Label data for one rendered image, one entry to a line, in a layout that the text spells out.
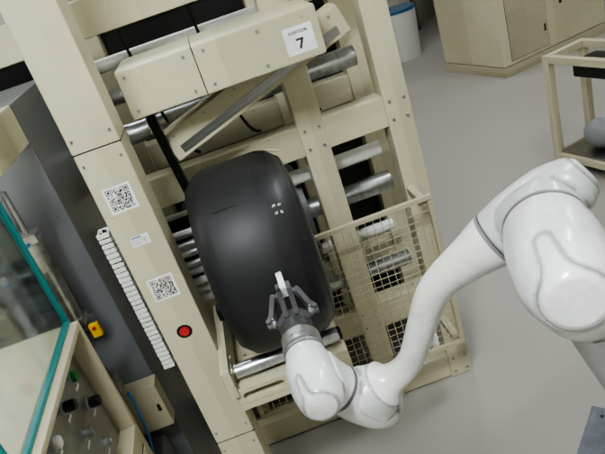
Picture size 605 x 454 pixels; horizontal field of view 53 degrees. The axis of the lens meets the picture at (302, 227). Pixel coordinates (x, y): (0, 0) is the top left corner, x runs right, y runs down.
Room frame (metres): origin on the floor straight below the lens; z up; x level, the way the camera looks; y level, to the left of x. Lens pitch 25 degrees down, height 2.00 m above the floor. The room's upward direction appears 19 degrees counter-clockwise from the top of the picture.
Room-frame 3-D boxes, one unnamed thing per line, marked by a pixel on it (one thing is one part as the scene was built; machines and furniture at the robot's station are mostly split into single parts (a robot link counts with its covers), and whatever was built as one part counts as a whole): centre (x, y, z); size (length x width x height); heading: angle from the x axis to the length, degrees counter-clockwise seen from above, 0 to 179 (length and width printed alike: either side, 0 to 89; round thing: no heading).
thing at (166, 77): (1.96, 0.07, 1.71); 0.61 x 0.25 x 0.15; 93
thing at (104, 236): (1.59, 0.52, 1.19); 0.05 x 0.04 x 0.48; 3
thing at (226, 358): (1.65, 0.36, 0.90); 0.40 x 0.03 x 0.10; 3
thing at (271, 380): (1.52, 0.17, 0.83); 0.36 x 0.09 x 0.06; 93
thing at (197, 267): (2.03, 0.42, 1.05); 0.20 x 0.15 x 0.30; 93
